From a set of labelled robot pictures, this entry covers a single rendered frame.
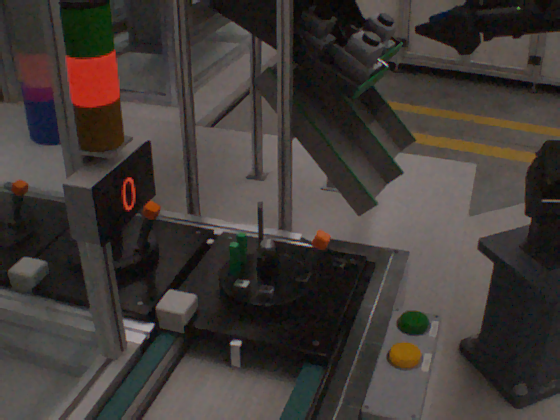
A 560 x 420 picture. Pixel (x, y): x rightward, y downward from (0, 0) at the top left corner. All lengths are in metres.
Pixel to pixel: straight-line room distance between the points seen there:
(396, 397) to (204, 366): 0.27
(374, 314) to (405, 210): 0.48
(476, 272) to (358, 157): 0.30
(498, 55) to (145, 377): 4.25
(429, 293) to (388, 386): 0.36
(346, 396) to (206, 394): 0.18
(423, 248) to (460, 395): 0.38
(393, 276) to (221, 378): 0.30
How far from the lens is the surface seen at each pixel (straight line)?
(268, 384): 0.91
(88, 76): 0.69
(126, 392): 0.87
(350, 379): 0.86
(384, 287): 1.02
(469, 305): 1.17
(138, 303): 0.97
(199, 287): 0.99
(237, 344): 0.89
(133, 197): 0.76
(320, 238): 0.90
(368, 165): 1.21
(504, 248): 0.95
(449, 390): 1.00
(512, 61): 4.90
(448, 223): 1.38
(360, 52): 1.08
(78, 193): 0.71
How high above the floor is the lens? 1.55
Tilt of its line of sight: 30 degrees down
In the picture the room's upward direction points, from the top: straight up
